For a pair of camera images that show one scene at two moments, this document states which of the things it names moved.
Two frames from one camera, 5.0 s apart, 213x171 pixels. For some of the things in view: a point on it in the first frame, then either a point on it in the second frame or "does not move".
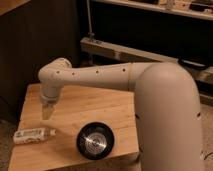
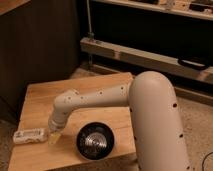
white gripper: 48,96 → 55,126
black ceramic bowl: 95,141 does not move
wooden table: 77,107 does not move
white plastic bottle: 32,135 does not move
